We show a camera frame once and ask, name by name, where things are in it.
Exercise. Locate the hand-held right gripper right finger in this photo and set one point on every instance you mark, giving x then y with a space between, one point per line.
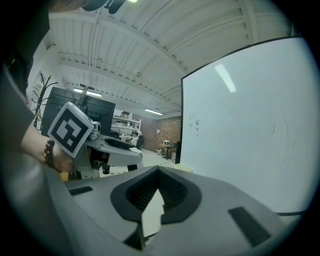
220 200

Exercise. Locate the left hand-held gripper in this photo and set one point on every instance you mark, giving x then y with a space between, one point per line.
67 130

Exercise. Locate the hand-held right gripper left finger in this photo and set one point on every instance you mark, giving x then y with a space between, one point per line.
100 197

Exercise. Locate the person's left forearm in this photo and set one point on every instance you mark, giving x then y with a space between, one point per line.
32 145

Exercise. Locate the whiteboard on black stand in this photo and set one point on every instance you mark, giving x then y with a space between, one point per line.
237 125

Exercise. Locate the black office chair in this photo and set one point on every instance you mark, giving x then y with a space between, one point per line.
141 143

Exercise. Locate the white metal shelf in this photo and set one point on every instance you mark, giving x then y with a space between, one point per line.
125 122

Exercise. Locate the large black rack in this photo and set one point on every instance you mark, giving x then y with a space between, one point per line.
102 112

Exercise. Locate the striped white bag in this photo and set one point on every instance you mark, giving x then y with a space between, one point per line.
160 151

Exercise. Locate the small side table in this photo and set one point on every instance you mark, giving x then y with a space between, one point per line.
167 150

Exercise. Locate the ceiling tube light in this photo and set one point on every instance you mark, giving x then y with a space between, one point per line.
153 111
132 1
87 92

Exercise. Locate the black cabinet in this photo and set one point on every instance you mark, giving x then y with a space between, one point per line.
178 150

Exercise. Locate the black coat rack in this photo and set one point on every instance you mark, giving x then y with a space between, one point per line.
41 100

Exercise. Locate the person's black shirt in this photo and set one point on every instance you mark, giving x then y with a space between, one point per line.
30 37

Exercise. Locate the aluminium frame stand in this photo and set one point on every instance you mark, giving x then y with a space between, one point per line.
83 97

